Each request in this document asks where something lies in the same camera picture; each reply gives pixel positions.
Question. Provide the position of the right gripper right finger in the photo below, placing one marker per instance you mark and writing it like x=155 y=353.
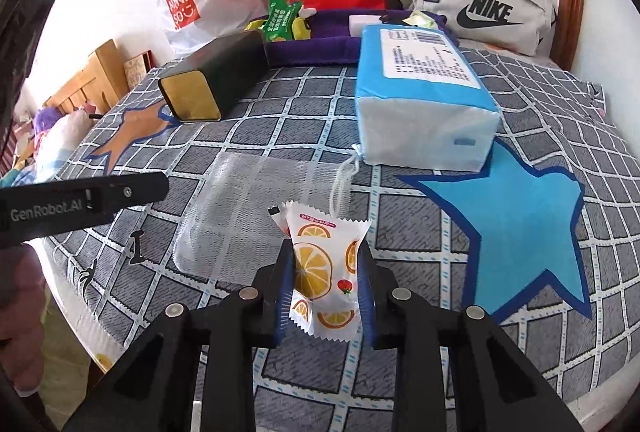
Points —
x=496 y=387

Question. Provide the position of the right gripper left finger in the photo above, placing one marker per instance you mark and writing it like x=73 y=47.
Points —
x=195 y=354

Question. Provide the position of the translucent mesh pouch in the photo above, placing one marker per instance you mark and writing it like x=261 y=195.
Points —
x=227 y=232

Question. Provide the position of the orange fruit print sachet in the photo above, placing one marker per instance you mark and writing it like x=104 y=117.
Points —
x=325 y=285

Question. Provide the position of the green snack packet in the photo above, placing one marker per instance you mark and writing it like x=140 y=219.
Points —
x=282 y=13

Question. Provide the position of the green wet wipes pack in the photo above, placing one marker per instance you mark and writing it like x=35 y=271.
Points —
x=420 y=20

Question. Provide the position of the person's left hand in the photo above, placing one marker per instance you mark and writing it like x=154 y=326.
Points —
x=23 y=302

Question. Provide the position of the brown star patch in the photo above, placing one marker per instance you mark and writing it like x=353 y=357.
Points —
x=136 y=125

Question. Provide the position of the wooden headboard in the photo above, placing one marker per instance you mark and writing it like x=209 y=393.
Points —
x=101 y=82

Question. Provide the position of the blue star patch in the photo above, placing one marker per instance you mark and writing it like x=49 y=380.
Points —
x=521 y=225

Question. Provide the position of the brown framed picture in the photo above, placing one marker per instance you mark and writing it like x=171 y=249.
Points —
x=136 y=68

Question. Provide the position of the dark green gold box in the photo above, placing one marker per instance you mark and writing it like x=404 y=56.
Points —
x=206 y=85

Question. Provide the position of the grey checked cloth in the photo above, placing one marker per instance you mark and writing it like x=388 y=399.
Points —
x=113 y=280

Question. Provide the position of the blue tissue pack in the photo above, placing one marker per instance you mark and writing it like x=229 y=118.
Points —
x=419 y=103

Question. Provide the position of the purple fabric tray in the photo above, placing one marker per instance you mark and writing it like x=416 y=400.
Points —
x=330 y=43

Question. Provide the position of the grey Nike waist bag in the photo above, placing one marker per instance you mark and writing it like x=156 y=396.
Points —
x=480 y=6

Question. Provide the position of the white sponge block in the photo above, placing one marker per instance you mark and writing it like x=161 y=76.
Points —
x=357 y=22

